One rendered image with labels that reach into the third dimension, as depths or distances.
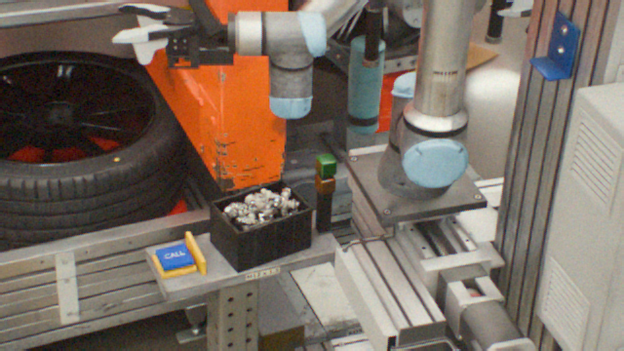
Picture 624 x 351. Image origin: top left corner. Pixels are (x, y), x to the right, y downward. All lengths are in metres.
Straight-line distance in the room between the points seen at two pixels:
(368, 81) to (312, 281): 0.60
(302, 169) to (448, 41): 1.17
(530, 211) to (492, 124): 1.94
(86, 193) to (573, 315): 1.35
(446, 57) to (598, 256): 0.42
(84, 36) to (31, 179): 1.73
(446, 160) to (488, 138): 1.95
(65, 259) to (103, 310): 0.20
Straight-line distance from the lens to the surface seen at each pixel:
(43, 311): 3.03
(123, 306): 3.09
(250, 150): 2.82
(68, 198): 3.00
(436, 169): 2.17
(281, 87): 2.09
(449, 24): 2.05
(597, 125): 1.91
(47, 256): 2.94
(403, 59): 3.26
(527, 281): 2.33
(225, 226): 2.72
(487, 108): 4.27
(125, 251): 3.01
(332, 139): 3.59
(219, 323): 2.86
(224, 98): 2.72
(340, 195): 3.51
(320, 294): 3.26
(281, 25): 2.04
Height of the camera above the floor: 2.19
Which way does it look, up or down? 35 degrees down
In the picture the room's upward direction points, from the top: 3 degrees clockwise
